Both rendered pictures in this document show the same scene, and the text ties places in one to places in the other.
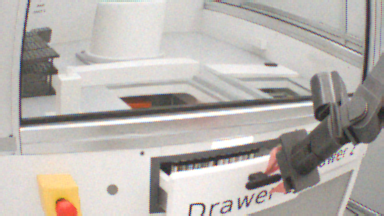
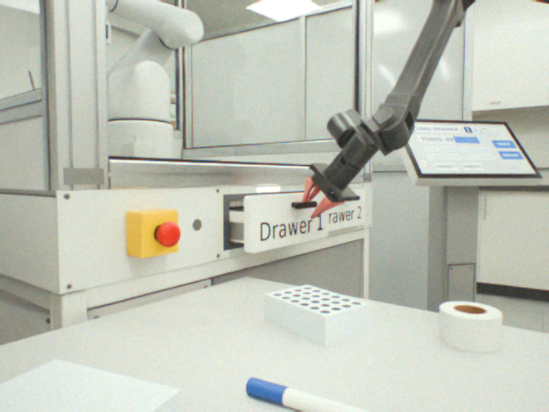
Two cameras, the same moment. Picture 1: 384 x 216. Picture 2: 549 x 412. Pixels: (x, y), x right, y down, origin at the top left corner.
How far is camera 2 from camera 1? 0.38 m
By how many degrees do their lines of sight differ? 24
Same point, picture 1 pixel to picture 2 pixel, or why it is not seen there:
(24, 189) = (107, 231)
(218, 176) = (274, 199)
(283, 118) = (296, 176)
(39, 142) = (131, 176)
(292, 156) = (327, 174)
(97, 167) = (186, 202)
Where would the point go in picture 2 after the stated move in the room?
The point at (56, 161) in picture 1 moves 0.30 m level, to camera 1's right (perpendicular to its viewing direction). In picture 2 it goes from (149, 196) to (314, 194)
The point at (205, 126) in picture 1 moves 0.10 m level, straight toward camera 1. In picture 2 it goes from (251, 175) to (264, 175)
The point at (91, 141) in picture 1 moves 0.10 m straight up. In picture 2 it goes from (182, 177) to (181, 121)
